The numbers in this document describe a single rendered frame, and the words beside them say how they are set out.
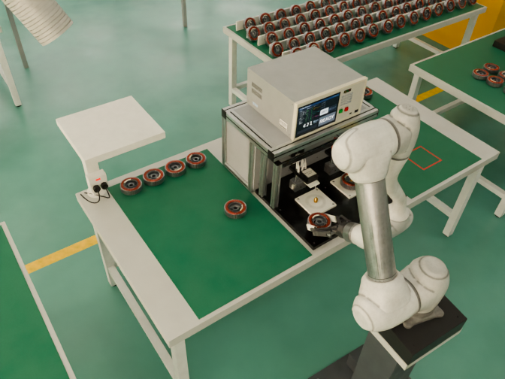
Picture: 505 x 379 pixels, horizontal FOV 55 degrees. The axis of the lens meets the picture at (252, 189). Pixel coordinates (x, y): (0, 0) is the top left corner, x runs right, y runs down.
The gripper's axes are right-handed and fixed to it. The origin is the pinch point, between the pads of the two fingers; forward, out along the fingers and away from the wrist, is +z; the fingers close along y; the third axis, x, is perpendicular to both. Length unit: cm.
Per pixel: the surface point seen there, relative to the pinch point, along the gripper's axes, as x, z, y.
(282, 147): 37.9, 9.7, -3.6
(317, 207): 1.4, 12.7, 9.7
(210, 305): -10, -1, -64
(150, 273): 4, 25, -77
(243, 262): -4.3, 9.2, -39.5
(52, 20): 115, 39, -76
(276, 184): 20.5, 15.9, -8.4
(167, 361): -50, 40, -81
